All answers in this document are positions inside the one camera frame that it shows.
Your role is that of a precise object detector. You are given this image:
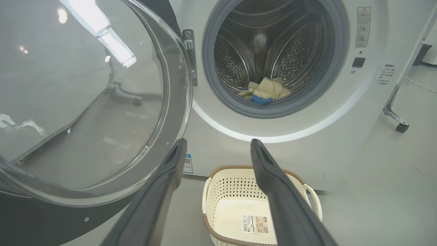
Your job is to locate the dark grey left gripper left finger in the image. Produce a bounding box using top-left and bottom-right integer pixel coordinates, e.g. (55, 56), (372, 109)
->
(102, 138), (187, 246)

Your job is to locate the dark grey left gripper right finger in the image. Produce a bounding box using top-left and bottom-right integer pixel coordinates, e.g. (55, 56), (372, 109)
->
(250, 139), (338, 246)

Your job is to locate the black washing machine door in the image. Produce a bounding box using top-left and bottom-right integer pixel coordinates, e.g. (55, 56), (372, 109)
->
(0, 0), (193, 246)

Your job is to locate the pale yellow garment blue trim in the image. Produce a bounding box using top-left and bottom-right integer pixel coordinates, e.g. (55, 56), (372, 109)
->
(251, 77), (291, 104)
(238, 81), (260, 100)

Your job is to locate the white front-load washing machine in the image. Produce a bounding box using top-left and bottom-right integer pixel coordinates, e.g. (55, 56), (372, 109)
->
(167, 0), (437, 192)

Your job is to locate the steel washing machine drum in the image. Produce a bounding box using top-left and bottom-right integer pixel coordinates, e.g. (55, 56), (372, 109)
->
(214, 0), (337, 103)

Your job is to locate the silver metal door hinge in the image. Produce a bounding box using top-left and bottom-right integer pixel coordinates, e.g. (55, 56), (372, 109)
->
(182, 29), (198, 86)

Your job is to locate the paper basket label sticker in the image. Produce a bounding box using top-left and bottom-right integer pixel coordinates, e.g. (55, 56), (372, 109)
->
(242, 215), (269, 234)

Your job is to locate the blue energy label sticker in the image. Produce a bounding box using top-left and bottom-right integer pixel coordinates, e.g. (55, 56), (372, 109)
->
(183, 154), (194, 175)

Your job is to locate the cream laundry basket brown rim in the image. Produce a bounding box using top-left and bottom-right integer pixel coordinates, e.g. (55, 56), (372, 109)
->
(202, 165), (323, 246)

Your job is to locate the metal partition foot with caster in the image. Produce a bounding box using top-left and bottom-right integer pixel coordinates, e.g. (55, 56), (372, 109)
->
(382, 84), (409, 133)

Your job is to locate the grey warning sticker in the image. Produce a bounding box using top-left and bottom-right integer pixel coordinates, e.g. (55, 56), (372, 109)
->
(355, 6), (371, 48)

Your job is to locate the black floor-standing object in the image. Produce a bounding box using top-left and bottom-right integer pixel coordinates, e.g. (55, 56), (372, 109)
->
(412, 44), (437, 68)

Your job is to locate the white partition panel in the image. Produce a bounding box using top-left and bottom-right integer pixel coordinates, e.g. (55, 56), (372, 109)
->
(396, 2), (437, 86)

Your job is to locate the white floor cable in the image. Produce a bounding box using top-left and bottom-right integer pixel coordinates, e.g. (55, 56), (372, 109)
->
(405, 77), (437, 94)

